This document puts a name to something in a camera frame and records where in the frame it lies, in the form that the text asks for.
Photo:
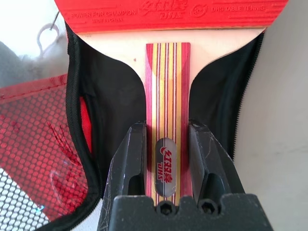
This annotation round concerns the red ping-pong paddle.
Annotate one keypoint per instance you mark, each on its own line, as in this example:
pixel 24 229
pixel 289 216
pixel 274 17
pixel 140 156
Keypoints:
pixel 166 96

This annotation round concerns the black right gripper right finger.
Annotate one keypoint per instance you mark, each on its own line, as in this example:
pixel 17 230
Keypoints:
pixel 207 163

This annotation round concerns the black and red paddle case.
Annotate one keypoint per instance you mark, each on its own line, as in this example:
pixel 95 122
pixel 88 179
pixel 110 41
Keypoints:
pixel 108 84

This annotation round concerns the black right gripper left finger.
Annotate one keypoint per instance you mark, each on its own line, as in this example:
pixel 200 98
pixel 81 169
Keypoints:
pixel 125 168

